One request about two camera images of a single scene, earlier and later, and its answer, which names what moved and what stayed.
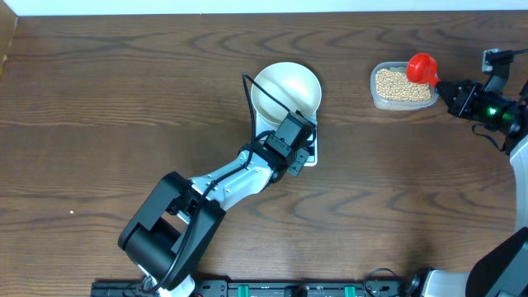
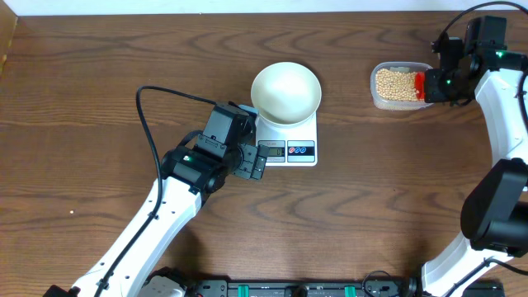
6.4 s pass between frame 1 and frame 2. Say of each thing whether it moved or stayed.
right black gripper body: moved
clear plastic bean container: stayed
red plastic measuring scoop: moved
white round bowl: stayed
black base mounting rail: stayed
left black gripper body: moved
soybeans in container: stayed
